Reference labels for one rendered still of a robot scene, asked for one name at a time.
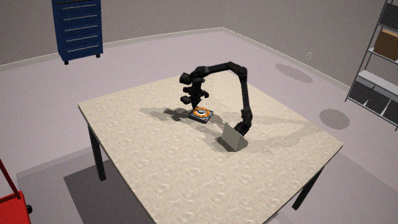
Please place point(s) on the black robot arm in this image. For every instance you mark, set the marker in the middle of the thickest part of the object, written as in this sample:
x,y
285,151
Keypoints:
x,y
197,77

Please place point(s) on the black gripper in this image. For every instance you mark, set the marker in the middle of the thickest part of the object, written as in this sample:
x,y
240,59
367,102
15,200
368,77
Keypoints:
x,y
194,97

